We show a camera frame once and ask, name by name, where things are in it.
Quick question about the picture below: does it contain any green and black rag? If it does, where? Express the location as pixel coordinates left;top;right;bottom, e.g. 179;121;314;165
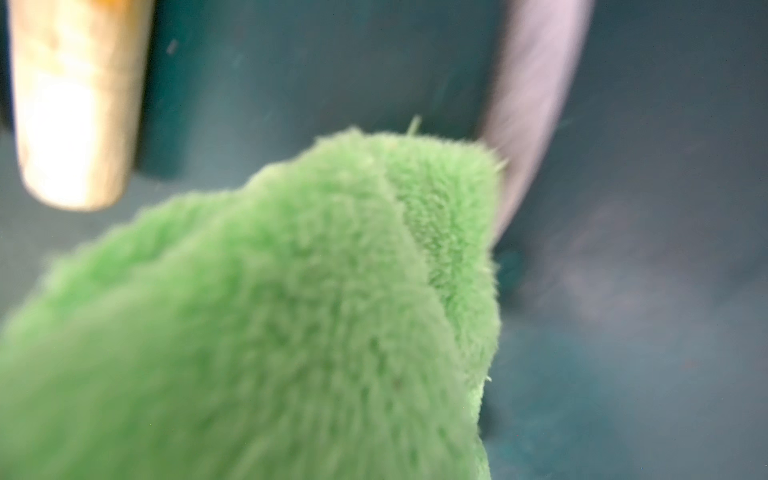
1;129;501;479

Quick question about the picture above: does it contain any small sickle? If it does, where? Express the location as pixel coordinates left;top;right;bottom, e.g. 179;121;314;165
481;0;594;239
7;0;155;212

